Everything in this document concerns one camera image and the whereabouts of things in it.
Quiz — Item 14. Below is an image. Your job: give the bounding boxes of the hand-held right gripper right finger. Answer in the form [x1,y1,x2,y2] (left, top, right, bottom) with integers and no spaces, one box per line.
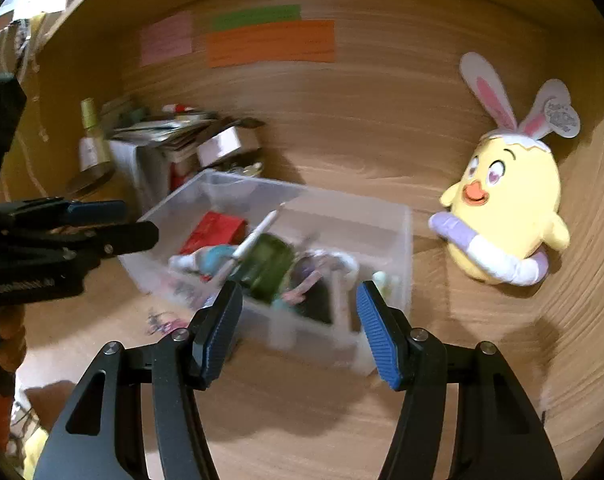
[356,280,563,480]

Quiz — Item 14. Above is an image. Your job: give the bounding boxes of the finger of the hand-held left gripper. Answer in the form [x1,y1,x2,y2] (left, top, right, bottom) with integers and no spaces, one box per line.
[2,221,160,261]
[0,199,128,231]

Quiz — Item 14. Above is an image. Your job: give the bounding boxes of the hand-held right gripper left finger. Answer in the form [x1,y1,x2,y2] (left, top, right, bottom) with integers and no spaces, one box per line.
[32,280,245,480]

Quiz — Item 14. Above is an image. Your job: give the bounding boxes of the dark green jar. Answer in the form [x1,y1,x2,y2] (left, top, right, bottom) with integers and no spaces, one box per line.
[239,234,295,303]

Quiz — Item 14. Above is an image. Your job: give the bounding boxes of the white pen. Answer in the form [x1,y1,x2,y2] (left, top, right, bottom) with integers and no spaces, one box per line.
[232,202,288,261]

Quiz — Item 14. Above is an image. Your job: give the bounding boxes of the clear plastic storage bin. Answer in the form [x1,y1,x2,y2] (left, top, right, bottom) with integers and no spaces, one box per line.
[119,169,414,376]

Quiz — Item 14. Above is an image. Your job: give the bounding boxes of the person's left forearm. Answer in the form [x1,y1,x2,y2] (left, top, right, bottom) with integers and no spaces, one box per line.
[0,305,30,451]

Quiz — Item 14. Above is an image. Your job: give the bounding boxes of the white carton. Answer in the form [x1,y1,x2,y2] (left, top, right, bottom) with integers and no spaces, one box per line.
[107,140,155,207]

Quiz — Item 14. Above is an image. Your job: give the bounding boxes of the small colourful trinket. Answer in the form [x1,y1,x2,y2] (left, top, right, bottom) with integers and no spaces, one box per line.
[146,309,189,337]

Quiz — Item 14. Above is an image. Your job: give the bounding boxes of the yellow-green bottle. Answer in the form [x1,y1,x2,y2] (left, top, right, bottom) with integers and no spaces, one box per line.
[78,98,114,171]

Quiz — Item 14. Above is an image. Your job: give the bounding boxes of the dark pouch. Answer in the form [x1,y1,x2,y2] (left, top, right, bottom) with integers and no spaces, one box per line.
[282,255,335,324]

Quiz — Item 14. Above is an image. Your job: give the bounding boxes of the teal soft item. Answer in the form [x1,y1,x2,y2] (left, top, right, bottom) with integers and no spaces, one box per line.
[197,245,238,281]

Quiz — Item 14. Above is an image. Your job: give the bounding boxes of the red box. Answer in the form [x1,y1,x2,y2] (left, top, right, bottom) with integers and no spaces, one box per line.
[169,160,198,191]

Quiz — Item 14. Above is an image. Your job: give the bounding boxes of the red foil packet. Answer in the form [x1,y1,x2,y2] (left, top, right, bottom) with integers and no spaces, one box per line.
[179,211,248,256]

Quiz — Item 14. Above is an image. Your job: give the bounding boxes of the small glass jars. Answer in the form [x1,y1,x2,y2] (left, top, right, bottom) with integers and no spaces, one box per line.
[217,160,265,179]

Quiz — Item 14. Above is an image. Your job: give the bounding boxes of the small cardboard box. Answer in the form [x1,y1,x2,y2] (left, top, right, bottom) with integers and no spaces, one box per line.
[196,125,260,166]

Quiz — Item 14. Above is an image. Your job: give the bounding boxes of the pink paper note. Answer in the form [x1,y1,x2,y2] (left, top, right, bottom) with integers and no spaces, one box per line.
[139,11,193,67]

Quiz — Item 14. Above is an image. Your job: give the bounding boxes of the yellow chick plush toy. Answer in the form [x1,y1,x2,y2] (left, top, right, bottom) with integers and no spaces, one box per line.
[428,51,581,287]

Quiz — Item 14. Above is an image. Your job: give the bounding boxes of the orange paper note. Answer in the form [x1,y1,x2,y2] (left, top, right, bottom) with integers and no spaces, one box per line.
[205,20,336,69]

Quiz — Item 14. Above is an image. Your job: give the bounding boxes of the green paper note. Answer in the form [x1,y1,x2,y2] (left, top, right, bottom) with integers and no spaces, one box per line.
[209,4,302,32]

